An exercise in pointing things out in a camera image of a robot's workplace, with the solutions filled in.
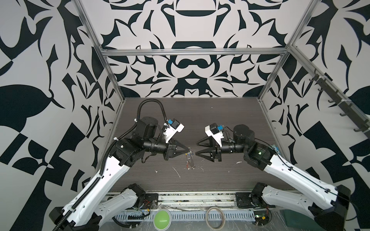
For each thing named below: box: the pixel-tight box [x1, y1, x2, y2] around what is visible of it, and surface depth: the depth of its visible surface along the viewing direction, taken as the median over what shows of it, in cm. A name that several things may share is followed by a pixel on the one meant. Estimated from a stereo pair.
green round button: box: [153, 208, 172, 231], surface depth 70 cm
